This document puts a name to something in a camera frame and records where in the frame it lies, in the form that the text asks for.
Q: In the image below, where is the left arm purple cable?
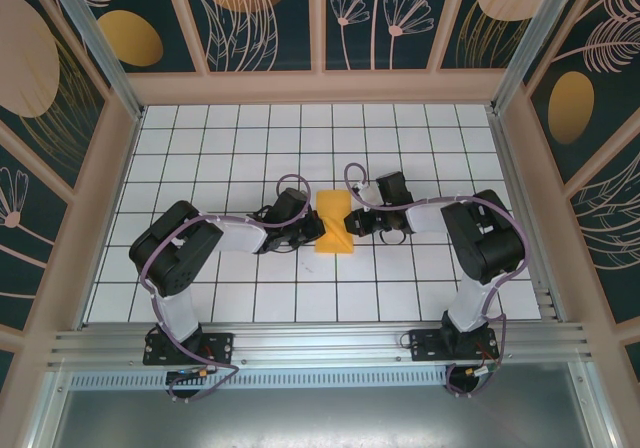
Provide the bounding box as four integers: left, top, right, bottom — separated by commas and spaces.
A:
139, 173, 314, 404

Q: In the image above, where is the gold oval pink feather panel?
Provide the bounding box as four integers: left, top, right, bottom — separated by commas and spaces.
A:
522, 0, 640, 185

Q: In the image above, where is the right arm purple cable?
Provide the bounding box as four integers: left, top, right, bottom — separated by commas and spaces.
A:
343, 162, 532, 400

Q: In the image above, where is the pink leaf outlines wall panel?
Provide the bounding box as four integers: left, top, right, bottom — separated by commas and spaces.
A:
564, 152, 640, 327

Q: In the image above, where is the large pink circle wall panel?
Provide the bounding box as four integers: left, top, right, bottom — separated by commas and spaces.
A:
0, 0, 112, 195

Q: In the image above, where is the long aluminium base rail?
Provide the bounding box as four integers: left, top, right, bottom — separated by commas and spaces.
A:
47, 321, 594, 369

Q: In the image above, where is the aluminium side rail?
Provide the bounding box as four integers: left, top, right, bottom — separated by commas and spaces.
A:
485, 106, 569, 325

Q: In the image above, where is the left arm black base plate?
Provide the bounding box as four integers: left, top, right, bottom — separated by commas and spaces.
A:
143, 331, 235, 367

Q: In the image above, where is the yellow cloth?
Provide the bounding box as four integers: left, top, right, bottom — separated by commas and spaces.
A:
313, 189, 355, 256

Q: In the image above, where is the gold oval wall panel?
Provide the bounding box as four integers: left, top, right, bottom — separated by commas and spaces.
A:
64, 0, 209, 75

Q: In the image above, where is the slotted grey cable duct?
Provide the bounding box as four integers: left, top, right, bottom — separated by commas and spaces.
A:
67, 371, 451, 390

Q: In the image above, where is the aluminium corner post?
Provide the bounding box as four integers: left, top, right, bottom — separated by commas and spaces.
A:
39, 0, 146, 122
489, 0, 586, 115

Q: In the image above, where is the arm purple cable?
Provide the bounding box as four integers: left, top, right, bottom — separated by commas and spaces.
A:
343, 162, 532, 400
139, 173, 314, 404

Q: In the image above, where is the grey sheet metal tray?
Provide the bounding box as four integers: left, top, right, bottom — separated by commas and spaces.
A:
27, 367, 619, 448

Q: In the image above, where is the pink flowers wall panel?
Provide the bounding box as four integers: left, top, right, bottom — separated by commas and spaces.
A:
322, 0, 454, 74

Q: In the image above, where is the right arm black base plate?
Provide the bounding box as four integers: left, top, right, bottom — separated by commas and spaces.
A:
408, 328, 500, 363

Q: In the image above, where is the single pink flower wall panel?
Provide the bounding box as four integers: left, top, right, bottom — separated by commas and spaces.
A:
0, 135, 74, 337

